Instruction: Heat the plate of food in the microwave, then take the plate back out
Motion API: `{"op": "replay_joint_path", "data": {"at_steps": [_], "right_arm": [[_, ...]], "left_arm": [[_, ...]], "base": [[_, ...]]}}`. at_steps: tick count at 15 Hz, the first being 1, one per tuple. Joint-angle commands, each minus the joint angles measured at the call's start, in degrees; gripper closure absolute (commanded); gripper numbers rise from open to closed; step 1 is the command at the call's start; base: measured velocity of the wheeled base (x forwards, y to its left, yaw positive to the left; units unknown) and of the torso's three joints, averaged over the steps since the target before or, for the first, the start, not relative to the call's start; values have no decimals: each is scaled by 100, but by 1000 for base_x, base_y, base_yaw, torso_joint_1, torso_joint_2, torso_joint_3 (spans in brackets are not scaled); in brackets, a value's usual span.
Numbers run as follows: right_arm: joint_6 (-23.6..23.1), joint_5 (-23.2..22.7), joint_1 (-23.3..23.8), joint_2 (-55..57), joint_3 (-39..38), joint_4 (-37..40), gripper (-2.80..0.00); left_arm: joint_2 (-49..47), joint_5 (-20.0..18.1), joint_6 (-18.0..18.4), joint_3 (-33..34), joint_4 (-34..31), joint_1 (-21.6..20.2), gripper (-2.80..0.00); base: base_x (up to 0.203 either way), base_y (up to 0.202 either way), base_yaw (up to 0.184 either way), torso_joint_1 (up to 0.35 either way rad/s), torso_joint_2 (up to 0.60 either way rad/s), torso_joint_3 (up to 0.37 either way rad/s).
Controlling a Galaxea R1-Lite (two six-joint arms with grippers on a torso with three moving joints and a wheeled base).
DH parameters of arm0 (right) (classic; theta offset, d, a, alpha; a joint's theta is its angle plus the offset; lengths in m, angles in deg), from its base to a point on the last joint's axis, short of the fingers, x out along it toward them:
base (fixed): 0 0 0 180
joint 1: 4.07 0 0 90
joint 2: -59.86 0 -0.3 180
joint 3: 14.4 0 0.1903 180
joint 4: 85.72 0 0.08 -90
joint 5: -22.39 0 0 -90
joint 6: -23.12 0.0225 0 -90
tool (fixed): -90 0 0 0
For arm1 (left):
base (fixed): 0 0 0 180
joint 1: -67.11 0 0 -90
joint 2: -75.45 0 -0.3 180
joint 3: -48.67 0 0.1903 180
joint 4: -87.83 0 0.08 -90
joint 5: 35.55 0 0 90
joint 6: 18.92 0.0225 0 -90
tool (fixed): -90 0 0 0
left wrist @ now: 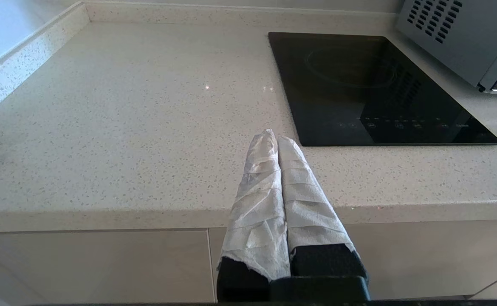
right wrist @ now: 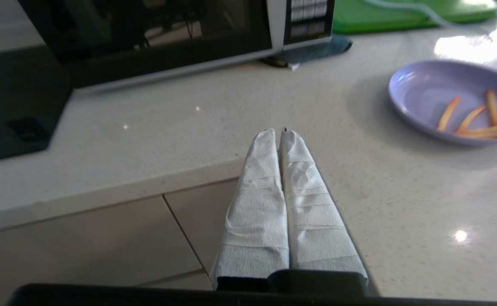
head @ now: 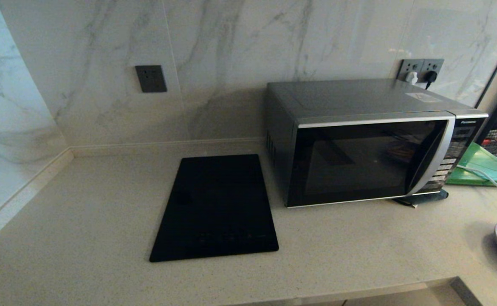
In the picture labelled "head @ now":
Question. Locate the beige cabinet front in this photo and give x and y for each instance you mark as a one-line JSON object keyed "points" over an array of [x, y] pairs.
{"points": [[401, 299]]}

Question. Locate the black power plug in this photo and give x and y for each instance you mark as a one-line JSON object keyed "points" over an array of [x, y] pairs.
{"points": [[430, 77]]}

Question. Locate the white power plug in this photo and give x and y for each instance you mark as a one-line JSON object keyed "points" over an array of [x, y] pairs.
{"points": [[411, 77]]}

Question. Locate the dark single wall socket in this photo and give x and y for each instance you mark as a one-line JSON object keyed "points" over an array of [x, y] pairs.
{"points": [[151, 78]]}

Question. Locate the green cutting board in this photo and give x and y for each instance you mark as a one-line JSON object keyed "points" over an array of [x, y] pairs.
{"points": [[486, 168]]}

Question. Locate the silver black microwave oven body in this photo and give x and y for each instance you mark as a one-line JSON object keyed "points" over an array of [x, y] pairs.
{"points": [[337, 97]]}

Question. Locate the black glass induction cooktop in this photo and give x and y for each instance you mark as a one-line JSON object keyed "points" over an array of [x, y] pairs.
{"points": [[216, 208]]}

